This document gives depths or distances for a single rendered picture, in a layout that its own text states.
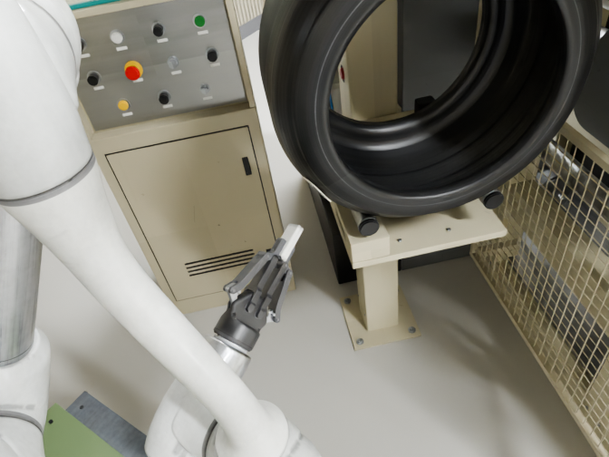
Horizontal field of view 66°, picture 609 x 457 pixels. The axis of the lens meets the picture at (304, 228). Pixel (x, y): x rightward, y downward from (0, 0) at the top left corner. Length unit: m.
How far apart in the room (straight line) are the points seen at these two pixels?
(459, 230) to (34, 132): 0.93
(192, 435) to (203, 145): 1.06
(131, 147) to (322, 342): 1.02
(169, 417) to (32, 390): 0.24
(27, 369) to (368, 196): 0.65
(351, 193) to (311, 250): 1.39
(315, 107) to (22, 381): 0.64
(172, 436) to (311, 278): 1.46
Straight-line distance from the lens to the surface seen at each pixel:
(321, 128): 0.81
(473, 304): 2.06
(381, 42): 1.23
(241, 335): 0.80
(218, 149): 1.63
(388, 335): 1.93
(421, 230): 1.16
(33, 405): 0.93
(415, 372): 1.85
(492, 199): 1.10
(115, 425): 1.18
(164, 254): 1.92
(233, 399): 0.62
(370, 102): 1.28
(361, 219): 1.02
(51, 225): 0.51
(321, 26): 0.75
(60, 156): 0.47
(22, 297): 0.79
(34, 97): 0.46
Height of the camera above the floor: 1.59
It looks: 41 degrees down
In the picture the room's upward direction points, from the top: 10 degrees counter-clockwise
